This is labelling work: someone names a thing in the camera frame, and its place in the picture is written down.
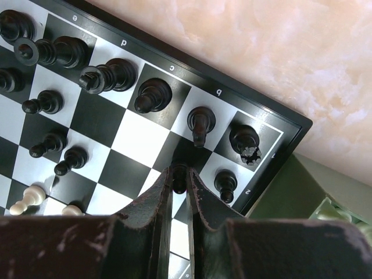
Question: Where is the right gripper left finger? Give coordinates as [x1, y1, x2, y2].
[101, 167, 173, 278]

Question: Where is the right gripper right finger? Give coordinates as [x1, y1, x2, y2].
[185, 167, 241, 278]

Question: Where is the black rook piece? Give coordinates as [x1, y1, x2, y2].
[229, 125, 262, 166]

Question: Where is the black knight piece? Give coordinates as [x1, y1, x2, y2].
[187, 106, 216, 148]

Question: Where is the black bishop piece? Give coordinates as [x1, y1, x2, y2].
[134, 78, 173, 114]
[1, 9, 36, 45]

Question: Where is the black and white chessboard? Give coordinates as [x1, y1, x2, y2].
[0, 0, 313, 279]

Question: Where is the black pawn piece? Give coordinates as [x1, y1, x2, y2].
[172, 163, 187, 194]

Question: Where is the dark green tray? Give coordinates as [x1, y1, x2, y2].
[246, 154, 371, 224]

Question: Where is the white pawn piece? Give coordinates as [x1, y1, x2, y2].
[9, 185, 46, 216]

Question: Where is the black king piece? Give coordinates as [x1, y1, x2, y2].
[78, 58, 137, 95]

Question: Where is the black queen piece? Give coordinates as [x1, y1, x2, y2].
[13, 36, 88, 69]

